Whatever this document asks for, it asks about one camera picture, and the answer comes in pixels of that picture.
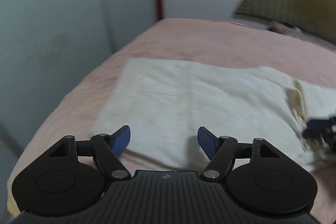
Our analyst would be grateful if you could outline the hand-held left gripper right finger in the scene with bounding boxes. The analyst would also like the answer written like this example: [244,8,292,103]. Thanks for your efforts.
[197,126,282,182]

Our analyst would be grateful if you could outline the pale yellow cloth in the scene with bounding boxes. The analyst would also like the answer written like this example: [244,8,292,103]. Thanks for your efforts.
[6,186,22,217]

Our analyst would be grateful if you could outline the flower print wardrobe door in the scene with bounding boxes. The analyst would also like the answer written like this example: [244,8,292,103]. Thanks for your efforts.
[0,0,158,172]

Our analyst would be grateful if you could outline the white pants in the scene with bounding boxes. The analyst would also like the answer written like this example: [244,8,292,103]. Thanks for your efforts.
[94,57,336,175]

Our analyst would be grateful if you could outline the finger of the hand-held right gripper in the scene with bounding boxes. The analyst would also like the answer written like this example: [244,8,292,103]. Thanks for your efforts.
[302,116,336,146]

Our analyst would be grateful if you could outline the pink bed sheet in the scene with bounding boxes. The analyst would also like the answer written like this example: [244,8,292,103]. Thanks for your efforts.
[6,18,336,224]

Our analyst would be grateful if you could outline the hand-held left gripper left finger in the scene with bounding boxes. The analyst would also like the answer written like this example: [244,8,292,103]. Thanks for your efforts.
[48,125,132,182]

